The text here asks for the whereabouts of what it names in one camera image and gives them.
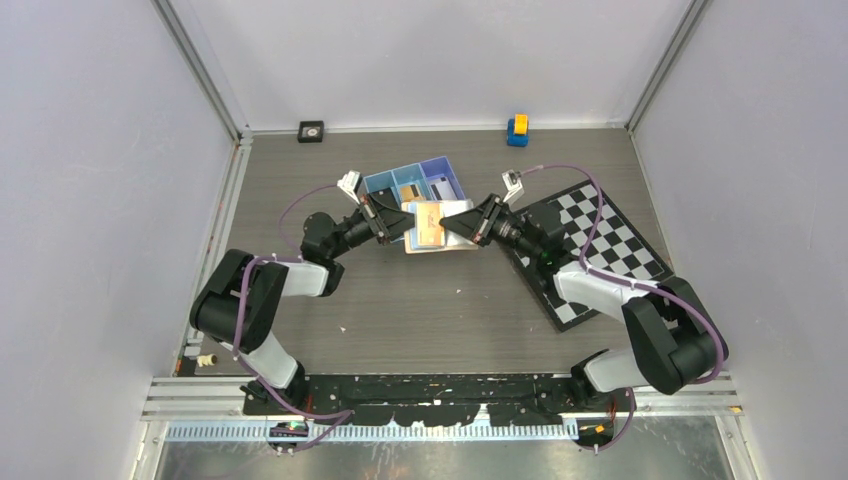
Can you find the orange item in tray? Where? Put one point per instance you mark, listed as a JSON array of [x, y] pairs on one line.
[[410, 193]]

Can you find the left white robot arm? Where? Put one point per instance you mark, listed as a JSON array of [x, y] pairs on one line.
[[237, 306]]

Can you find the black and white chessboard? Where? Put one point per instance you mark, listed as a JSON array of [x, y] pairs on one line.
[[617, 247]]

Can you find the small beige spool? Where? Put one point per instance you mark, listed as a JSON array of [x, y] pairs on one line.
[[207, 360]]

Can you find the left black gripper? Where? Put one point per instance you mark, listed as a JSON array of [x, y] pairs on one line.
[[390, 226]]

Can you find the blue three-compartment organizer tray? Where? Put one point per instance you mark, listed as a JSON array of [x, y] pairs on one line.
[[418, 173]]

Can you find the blue and yellow toy block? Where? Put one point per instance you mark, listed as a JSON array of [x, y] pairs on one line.
[[518, 131]]

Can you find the small black square box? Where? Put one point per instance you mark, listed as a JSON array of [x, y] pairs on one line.
[[311, 131]]

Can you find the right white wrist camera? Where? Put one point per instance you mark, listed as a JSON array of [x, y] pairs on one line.
[[512, 180]]

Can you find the beige leather card holder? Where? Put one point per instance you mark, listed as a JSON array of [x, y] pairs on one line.
[[453, 242]]

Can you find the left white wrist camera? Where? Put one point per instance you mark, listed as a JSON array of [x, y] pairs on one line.
[[350, 184]]

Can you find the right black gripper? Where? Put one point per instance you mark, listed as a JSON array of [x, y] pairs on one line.
[[478, 223]]

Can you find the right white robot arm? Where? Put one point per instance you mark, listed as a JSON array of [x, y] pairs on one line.
[[673, 343]]

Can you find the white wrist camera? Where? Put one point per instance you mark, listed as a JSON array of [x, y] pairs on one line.
[[350, 184], [512, 180]]

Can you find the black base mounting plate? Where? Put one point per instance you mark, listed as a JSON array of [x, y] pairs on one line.
[[437, 400]]

